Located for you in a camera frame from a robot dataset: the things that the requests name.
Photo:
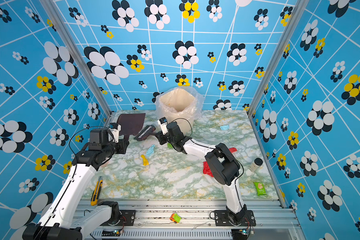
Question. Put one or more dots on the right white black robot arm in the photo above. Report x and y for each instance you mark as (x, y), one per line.
(223, 165)

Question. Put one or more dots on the red crumpled paper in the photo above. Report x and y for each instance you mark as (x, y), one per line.
(207, 170)

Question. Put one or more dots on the yellow utility knife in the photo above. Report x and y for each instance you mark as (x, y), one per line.
(96, 192)

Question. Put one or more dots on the light blue paper scrap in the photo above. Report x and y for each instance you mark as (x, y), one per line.
(150, 151)

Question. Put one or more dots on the small green orange toy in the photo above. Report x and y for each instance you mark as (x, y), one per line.
(175, 218)

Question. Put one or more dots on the black pink hand brush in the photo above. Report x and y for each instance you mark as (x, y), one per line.
(145, 133)

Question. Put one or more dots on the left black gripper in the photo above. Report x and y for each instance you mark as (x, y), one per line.
(122, 146)

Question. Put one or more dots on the aluminium frame rail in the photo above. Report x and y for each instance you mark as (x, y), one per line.
(198, 220)

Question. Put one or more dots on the green packet right edge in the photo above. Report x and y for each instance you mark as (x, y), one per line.
(260, 188)

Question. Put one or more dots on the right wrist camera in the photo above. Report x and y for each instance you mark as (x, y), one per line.
(163, 125)

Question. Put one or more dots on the blue paper scrap right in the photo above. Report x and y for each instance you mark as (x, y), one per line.
(225, 127)

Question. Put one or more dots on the beige trash bin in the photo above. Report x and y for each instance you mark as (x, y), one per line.
(177, 105)

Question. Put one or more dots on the white bottle black cap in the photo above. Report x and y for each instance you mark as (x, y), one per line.
(258, 162)

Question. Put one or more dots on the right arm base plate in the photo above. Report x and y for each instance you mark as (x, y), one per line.
(226, 218)

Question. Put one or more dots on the black dustpan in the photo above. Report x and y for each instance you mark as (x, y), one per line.
(131, 124)

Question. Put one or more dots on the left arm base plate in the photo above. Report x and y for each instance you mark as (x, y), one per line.
(126, 218)

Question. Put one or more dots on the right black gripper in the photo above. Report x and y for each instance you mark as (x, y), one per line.
(161, 136)

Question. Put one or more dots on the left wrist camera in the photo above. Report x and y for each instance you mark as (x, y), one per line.
(115, 130)

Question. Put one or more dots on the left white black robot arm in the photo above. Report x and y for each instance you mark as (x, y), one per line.
(57, 223)

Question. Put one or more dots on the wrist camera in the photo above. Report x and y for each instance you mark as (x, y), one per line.
(163, 125)
(115, 130)

